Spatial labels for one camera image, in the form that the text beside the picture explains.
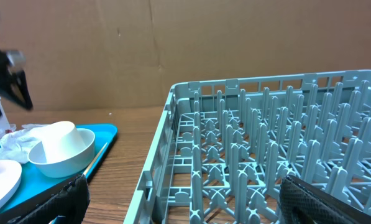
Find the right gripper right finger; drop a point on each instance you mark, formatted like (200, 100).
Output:
(300, 202)

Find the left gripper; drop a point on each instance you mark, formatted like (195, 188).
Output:
(13, 83)

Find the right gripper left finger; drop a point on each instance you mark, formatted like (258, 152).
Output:
(66, 202)

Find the white paper napkin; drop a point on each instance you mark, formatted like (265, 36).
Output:
(16, 145)

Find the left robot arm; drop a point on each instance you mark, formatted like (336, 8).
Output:
(13, 83)

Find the grey dishwasher rack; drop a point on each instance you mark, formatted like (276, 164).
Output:
(229, 146)

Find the grey bowl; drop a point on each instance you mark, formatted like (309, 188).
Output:
(67, 167)

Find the wooden chopstick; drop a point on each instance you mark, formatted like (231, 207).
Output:
(87, 170)

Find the white paper cup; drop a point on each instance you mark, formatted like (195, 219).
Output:
(61, 140)

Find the small white plate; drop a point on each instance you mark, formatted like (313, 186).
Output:
(10, 178)

